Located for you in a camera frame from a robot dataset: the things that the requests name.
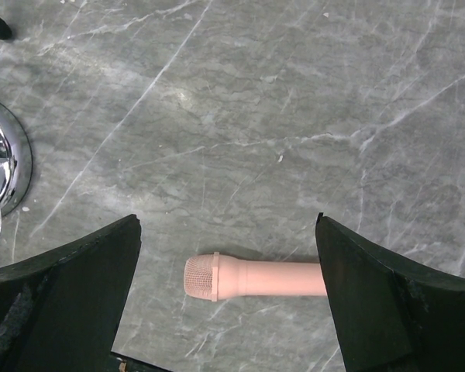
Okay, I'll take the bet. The chrome wine glass rack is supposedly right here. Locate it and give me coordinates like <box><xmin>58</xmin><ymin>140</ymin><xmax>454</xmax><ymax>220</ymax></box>
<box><xmin>0</xmin><ymin>103</ymin><xmax>33</xmax><ymax>215</ymax></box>

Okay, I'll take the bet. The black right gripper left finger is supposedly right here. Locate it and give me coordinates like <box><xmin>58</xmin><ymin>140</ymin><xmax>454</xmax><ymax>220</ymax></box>
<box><xmin>0</xmin><ymin>215</ymin><xmax>141</xmax><ymax>371</ymax></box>

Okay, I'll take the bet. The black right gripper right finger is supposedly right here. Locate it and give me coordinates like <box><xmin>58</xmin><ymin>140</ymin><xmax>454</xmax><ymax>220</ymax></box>
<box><xmin>315</xmin><ymin>214</ymin><xmax>465</xmax><ymax>371</ymax></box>

